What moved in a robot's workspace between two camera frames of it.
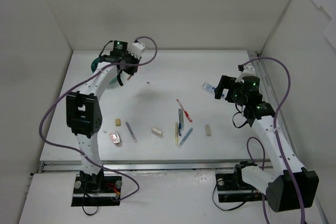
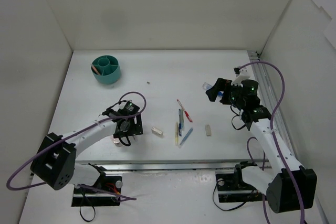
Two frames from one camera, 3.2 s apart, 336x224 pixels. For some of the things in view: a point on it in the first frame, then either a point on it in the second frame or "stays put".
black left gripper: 130,66 -> 138,125
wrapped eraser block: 157,132 stays put
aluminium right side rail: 259,64 stays put
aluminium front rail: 176,166 stays put
